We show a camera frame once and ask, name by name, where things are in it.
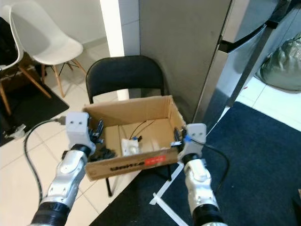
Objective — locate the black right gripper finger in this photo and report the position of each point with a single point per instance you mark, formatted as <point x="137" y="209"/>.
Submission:
<point x="177" y="136"/>

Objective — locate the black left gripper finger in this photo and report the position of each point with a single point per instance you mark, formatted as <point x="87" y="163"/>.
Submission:
<point x="104" y="153"/>
<point x="99" y="128"/>

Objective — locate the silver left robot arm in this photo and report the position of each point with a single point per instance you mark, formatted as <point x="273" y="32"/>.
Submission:
<point x="70" y="176"/>

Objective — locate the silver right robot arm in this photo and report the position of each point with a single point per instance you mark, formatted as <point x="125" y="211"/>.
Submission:
<point x="200" y="183"/>

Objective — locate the crumpled white paper trash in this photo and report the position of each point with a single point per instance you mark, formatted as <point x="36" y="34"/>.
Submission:
<point x="130" y="147"/>

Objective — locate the open cardboard box red label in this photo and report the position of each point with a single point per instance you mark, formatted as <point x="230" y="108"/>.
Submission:
<point x="136" y="162"/>

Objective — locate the black folding chair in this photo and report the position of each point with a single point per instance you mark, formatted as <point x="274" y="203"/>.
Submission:
<point x="124" y="75"/>

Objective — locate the white floor tape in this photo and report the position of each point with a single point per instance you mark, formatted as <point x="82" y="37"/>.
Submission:
<point x="162" y="197"/>

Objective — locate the black floor mat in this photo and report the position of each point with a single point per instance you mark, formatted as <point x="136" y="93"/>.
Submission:
<point x="28" y="103"/>

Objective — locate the small grey floor litter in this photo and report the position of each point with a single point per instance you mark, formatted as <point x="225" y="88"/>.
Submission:
<point x="16" y="132"/>

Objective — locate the dark blue carpet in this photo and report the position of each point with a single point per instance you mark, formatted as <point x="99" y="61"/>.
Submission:
<point x="263" y="165"/>

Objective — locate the grey steel fridge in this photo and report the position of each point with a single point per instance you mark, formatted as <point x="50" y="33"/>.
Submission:
<point x="178" y="52"/>

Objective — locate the white shell chair wooden legs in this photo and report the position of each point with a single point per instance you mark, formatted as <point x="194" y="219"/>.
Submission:
<point x="7" y="52"/>
<point x="44" y="37"/>

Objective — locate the green garbage bag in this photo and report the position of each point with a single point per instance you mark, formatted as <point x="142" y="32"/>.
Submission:
<point x="282" y="63"/>

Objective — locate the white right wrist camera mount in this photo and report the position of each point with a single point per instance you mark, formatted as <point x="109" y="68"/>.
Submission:
<point x="196" y="134"/>

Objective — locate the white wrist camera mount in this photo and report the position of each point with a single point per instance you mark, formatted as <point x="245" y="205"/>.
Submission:
<point x="196" y="134"/>
<point x="77" y="125"/>

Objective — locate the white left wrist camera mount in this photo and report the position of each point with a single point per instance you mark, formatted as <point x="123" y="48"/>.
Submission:
<point x="77" y="125"/>

